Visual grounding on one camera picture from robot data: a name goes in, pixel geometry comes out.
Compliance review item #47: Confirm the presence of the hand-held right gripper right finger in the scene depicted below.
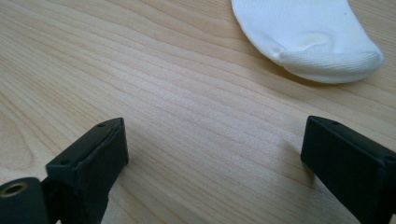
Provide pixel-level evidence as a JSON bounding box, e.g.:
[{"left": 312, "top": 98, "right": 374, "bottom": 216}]
[{"left": 300, "top": 115, "right": 396, "bottom": 224}]

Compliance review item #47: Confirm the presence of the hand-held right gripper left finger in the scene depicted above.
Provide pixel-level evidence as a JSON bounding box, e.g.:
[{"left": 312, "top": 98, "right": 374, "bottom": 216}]
[{"left": 45, "top": 117, "right": 130, "bottom": 224}]

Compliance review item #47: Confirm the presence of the white sock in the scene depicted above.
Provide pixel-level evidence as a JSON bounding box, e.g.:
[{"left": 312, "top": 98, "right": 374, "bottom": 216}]
[{"left": 230, "top": 0, "right": 386, "bottom": 85}]

